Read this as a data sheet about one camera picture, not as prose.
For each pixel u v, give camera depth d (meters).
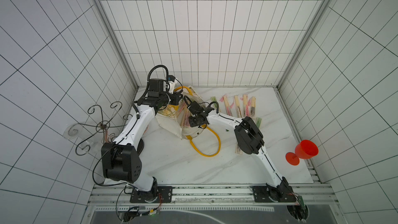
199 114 0.77
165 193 0.73
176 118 0.78
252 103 1.11
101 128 0.62
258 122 0.99
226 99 1.12
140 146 0.87
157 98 0.63
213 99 1.11
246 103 1.10
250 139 0.57
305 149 0.71
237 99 1.13
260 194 0.72
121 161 0.42
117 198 0.70
